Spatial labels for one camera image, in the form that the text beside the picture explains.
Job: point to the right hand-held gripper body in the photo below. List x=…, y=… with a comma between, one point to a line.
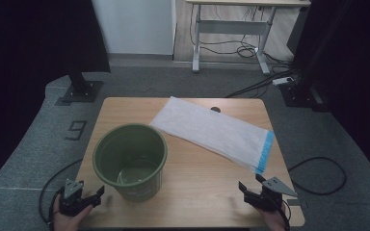
x=269, y=200

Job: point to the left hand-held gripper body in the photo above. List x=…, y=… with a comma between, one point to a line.
x=72, y=205

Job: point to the green plastic bin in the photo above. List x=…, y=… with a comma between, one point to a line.
x=109, y=166

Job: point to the white bag with blue edge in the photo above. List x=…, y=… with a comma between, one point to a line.
x=212, y=131

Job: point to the person's left hand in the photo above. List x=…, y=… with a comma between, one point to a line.
x=66, y=223

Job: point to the person's right hand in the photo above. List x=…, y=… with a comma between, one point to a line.
x=274, y=221

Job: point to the dark round table grommet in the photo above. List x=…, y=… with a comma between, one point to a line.
x=216, y=109

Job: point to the black stand with square base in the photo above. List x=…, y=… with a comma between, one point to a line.
x=298, y=96

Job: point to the black stand base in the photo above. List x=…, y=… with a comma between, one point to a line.
x=83, y=89

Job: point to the white power strip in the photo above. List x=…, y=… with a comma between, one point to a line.
x=282, y=81

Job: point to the black curtain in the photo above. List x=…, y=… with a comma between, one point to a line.
x=356, y=64
x=29, y=48

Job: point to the white desk with metal legs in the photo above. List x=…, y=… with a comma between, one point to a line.
x=234, y=27

